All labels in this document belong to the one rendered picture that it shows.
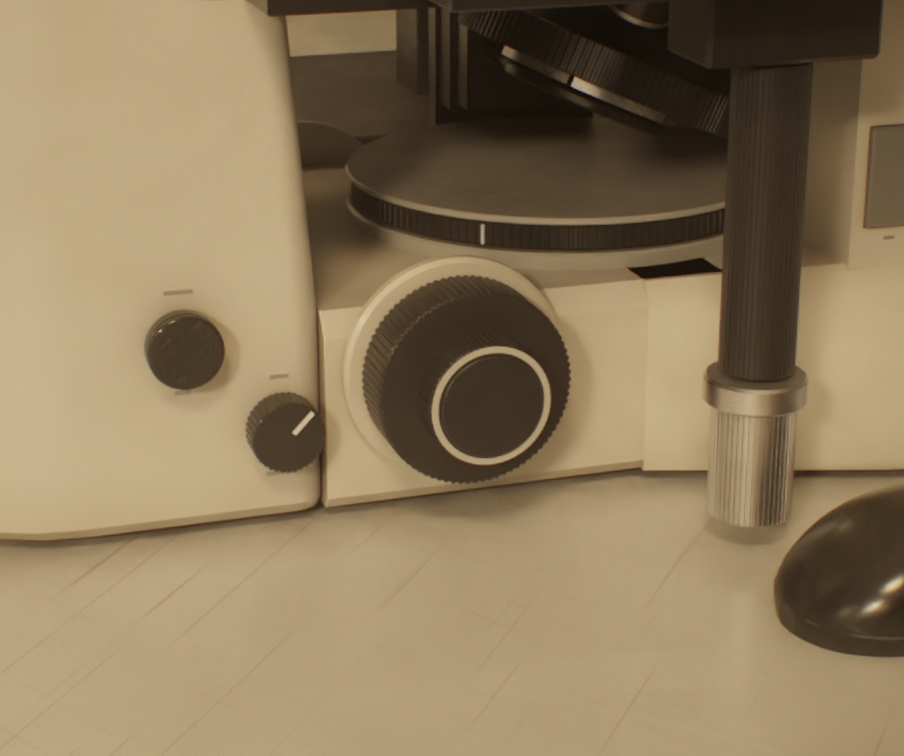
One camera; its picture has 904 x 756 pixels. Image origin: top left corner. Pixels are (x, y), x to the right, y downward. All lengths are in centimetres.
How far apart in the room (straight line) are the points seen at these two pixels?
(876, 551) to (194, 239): 22
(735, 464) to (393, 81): 71
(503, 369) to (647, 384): 8
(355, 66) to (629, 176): 63
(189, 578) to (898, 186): 27
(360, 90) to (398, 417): 67
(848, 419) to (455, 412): 15
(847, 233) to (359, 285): 17
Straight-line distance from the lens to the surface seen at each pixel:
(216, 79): 61
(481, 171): 74
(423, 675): 57
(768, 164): 60
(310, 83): 130
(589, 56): 70
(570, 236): 68
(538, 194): 71
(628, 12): 71
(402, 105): 123
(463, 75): 80
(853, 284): 70
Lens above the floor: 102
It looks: 19 degrees down
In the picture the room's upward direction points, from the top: straight up
